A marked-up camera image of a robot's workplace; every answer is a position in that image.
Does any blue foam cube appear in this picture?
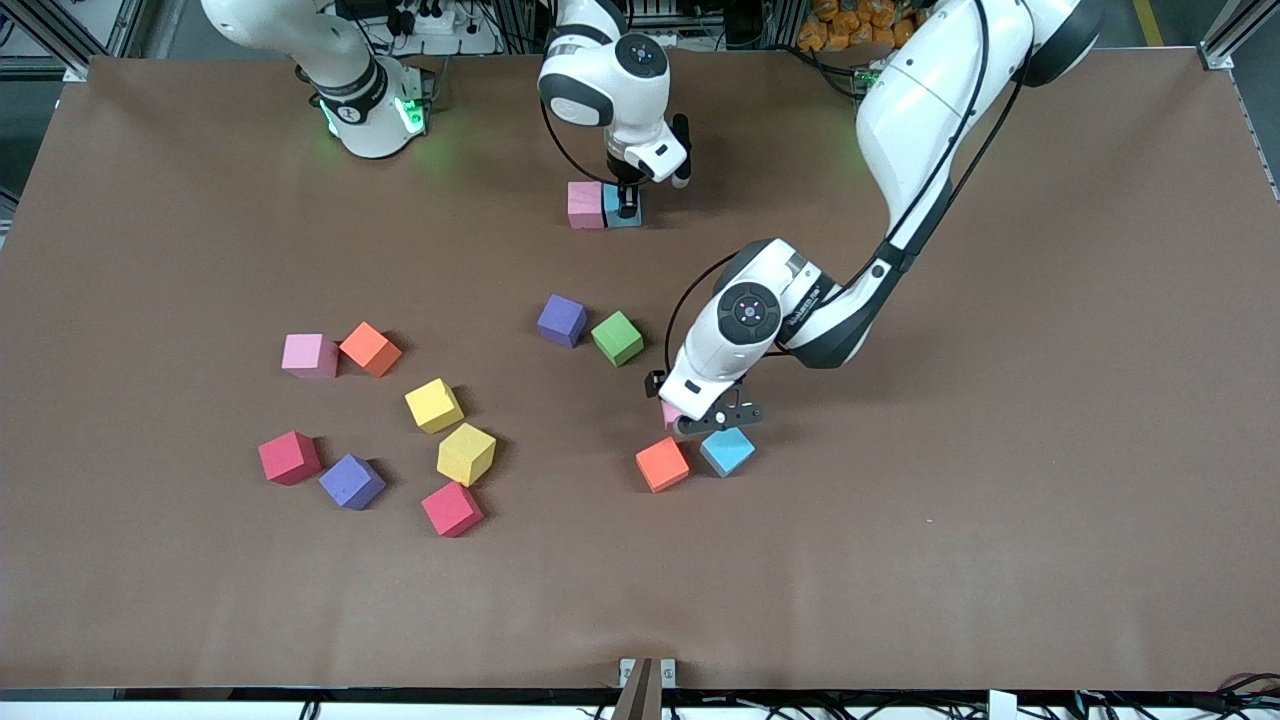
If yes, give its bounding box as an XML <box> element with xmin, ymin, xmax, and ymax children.
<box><xmin>698</xmin><ymin>426</ymin><xmax>757</xmax><ymax>479</ymax></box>
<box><xmin>602</xmin><ymin>183</ymin><xmax>644</xmax><ymax>230</ymax></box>

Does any yellow foam cube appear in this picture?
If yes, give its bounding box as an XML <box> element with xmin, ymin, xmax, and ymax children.
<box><xmin>436</xmin><ymin>422</ymin><xmax>498</xmax><ymax>488</ymax></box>
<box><xmin>404</xmin><ymin>378</ymin><xmax>465</xmax><ymax>435</ymax></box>

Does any orange foam cube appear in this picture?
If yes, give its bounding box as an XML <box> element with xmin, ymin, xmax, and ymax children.
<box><xmin>339</xmin><ymin>321</ymin><xmax>404</xmax><ymax>379</ymax></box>
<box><xmin>635</xmin><ymin>436</ymin><xmax>692</xmax><ymax>494</ymax></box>

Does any green foam cube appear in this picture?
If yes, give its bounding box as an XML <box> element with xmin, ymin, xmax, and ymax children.
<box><xmin>590</xmin><ymin>310</ymin><xmax>646</xmax><ymax>368</ymax></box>

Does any purple foam cube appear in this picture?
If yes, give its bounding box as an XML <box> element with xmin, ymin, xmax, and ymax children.
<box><xmin>318</xmin><ymin>453</ymin><xmax>388</xmax><ymax>512</ymax></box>
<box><xmin>536</xmin><ymin>293</ymin><xmax>589</xmax><ymax>349</ymax></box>

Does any white power strip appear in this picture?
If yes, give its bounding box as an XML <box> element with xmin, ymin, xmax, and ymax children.
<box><xmin>395</xmin><ymin>0</ymin><xmax>501</xmax><ymax>58</ymax></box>

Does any orange snack bags pile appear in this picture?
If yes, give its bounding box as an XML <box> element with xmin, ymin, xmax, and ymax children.
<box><xmin>800</xmin><ymin>0</ymin><xmax>936</xmax><ymax>53</ymax></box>

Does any red foam cube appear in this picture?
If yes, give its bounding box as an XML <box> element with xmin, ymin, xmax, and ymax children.
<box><xmin>420</xmin><ymin>481</ymin><xmax>486</xmax><ymax>539</ymax></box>
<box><xmin>258</xmin><ymin>430</ymin><xmax>323</xmax><ymax>487</ymax></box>

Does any brown table mat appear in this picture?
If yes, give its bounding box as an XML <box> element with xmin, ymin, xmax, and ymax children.
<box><xmin>0</xmin><ymin>50</ymin><xmax>1280</xmax><ymax>693</ymax></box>

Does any silver metal bracket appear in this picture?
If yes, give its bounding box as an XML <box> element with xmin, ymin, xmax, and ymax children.
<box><xmin>619</xmin><ymin>657</ymin><xmax>678</xmax><ymax>690</ymax></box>

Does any grey camera stand pole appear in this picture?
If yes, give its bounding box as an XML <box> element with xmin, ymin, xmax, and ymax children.
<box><xmin>611</xmin><ymin>657</ymin><xmax>656</xmax><ymax>720</ymax></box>

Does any aluminium frame post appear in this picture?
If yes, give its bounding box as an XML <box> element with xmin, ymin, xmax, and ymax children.
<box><xmin>0</xmin><ymin>0</ymin><xmax>151</xmax><ymax>83</ymax></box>
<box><xmin>1198</xmin><ymin>0</ymin><xmax>1280</xmax><ymax>71</ymax></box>

